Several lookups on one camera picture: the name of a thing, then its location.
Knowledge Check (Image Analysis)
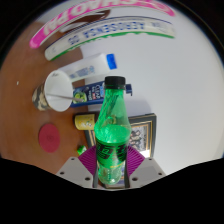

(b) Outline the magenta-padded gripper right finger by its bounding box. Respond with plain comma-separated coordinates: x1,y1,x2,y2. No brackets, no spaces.
124,145,167,189

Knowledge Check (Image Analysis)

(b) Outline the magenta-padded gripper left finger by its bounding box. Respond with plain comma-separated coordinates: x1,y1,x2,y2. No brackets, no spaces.
55,144,100,189

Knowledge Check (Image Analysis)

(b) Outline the green plastic drink bottle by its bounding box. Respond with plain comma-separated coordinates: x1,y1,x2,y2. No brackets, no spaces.
94,75,133,185

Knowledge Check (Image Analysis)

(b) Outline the small green packet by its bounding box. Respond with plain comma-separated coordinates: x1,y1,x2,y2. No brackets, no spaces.
77,144,88,156

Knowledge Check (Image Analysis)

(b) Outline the framed group picture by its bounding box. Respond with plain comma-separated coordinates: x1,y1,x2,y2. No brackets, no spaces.
83,112,157,159

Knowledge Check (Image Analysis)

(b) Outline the dark bottle with yellow label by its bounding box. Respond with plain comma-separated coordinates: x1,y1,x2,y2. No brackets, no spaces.
73,112,100,131

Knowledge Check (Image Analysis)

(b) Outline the flat round red coaster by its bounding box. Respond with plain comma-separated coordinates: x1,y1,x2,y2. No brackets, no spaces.
37,123,61,154

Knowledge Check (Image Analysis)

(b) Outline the dark blue pump bottle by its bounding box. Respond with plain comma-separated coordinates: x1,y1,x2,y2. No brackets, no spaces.
69,83,133,109

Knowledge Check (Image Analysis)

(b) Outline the camouflage print paper cup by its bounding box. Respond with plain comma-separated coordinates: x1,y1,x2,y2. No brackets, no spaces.
31,70,74,113

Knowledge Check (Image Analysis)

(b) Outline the white bottle with blue cap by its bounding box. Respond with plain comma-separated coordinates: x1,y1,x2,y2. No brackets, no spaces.
57,53,118,81

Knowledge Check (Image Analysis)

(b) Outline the brown wooden chair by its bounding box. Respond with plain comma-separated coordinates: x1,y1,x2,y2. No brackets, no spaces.
59,9,112,34

